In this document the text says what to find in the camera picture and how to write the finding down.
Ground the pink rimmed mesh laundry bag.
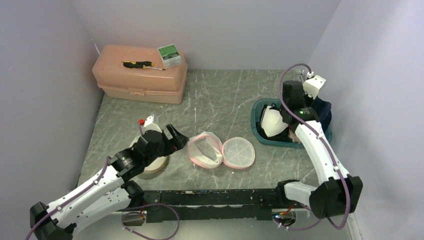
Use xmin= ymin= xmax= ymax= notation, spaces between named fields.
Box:
xmin=186 ymin=131 xmax=256 ymax=170

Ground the beige mesh laundry bag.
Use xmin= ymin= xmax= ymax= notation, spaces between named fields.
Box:
xmin=129 ymin=134 xmax=170 ymax=176

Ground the white bra with black trim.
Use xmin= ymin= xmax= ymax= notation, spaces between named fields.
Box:
xmin=259 ymin=105 xmax=289 ymax=138

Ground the red and navy bra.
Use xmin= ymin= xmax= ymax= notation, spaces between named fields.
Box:
xmin=311 ymin=97 xmax=332 ymax=133

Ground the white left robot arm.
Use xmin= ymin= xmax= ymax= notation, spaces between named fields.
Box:
xmin=25 ymin=123 xmax=189 ymax=240

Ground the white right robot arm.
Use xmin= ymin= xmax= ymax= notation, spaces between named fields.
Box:
xmin=275 ymin=80 xmax=363 ymax=219

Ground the black bra in basin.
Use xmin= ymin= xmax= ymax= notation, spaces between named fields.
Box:
xmin=256 ymin=103 xmax=293 ymax=143

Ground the beige bra in basin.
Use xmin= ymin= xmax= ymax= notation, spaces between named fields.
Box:
xmin=288 ymin=129 xmax=302 ymax=144

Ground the pink plastic storage box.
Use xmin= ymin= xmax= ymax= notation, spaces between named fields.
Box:
xmin=92 ymin=44 xmax=188 ymax=104

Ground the black yellow screwdriver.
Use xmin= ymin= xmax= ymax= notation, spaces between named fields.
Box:
xmin=122 ymin=61 xmax=165 ymax=71

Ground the small green white box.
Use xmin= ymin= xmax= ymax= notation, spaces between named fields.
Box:
xmin=157 ymin=44 xmax=182 ymax=69

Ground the teal plastic basin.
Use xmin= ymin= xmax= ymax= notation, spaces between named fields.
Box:
xmin=250 ymin=98 xmax=333 ymax=149

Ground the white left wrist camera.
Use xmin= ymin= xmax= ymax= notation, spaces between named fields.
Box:
xmin=138 ymin=114 xmax=162 ymax=135

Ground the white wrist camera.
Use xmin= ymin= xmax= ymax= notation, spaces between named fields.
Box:
xmin=138 ymin=114 xmax=162 ymax=135
xmin=302 ymin=71 xmax=327 ymax=100

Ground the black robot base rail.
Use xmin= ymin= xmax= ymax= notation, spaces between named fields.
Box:
xmin=123 ymin=188 xmax=302 ymax=223

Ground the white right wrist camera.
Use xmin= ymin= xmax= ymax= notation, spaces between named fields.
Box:
xmin=302 ymin=71 xmax=327 ymax=100

